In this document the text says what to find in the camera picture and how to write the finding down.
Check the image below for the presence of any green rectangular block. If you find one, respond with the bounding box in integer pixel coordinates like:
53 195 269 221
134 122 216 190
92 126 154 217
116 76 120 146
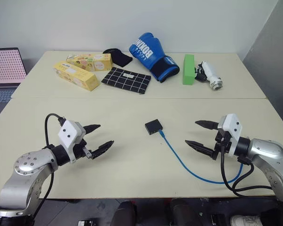
181 54 196 86

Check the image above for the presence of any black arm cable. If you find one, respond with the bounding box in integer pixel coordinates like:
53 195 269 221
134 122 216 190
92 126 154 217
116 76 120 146
32 113 67 219
220 140 274 198

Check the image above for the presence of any yellow carton with food print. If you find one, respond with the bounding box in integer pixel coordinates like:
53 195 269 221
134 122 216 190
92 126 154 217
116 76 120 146
66 53 114 72

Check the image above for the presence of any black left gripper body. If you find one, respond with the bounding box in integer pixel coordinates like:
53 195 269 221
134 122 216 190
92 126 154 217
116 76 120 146
73 138 95 161

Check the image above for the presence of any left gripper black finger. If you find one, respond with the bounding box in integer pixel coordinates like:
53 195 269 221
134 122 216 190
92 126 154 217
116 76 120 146
82 123 102 135
91 140 115 159

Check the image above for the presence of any white sneaker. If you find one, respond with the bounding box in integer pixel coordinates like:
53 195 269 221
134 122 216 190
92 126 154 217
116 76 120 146
230 214 262 226

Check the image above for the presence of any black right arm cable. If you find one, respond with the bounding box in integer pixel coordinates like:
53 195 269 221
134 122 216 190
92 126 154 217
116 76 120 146
220 140 274 198

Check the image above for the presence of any black fabric sleeve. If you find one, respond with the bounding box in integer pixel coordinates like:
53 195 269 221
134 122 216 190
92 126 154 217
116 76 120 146
102 48 134 68

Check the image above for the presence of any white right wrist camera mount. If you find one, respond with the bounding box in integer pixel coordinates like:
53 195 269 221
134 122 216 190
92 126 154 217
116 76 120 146
217 113 243 157

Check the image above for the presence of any long yellow carton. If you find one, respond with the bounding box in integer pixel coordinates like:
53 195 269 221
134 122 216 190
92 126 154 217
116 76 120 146
53 60 101 92

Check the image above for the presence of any open laptop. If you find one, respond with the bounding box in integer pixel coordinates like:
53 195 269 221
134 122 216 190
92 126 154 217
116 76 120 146
0 47 28 120

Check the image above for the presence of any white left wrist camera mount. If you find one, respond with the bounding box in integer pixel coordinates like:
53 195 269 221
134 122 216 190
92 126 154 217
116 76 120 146
57 120 86 164

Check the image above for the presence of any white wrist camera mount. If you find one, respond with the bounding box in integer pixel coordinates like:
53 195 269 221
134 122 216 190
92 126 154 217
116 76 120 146
57 120 86 164
217 113 243 157

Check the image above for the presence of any blue cable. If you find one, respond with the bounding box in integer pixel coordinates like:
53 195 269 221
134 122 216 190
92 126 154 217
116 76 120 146
158 130 244 185

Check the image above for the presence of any white handheld flashlight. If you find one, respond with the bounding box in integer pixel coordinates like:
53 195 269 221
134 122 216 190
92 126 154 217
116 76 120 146
194 60 223 91

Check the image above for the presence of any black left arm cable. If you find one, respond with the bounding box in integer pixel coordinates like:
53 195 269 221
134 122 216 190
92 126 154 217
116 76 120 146
32 113 67 219

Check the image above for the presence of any dark rounded shape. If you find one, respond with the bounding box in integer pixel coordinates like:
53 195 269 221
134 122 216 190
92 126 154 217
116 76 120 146
111 200 138 226

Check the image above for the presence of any blue boxing glove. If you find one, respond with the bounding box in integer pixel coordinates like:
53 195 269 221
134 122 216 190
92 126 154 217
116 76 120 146
128 32 181 83

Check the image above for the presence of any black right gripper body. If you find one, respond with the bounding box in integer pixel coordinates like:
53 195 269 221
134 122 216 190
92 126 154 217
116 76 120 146
212 130 232 161

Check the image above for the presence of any black white-grid fabric pouch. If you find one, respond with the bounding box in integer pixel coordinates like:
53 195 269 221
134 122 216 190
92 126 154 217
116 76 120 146
101 66 152 96

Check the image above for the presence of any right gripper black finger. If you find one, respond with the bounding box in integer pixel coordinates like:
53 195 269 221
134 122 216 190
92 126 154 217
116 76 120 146
195 120 220 131
184 140 215 159

